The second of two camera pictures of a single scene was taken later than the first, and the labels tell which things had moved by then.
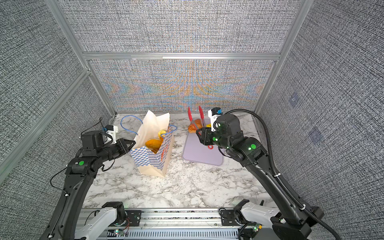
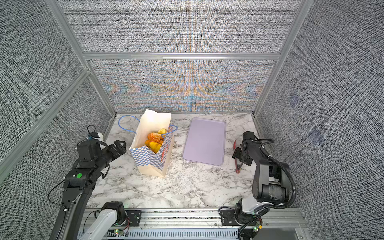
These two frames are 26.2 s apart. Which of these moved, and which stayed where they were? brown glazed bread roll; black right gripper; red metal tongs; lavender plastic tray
Moved: brown glazed bread roll; red metal tongs; black right gripper
Stayed: lavender plastic tray
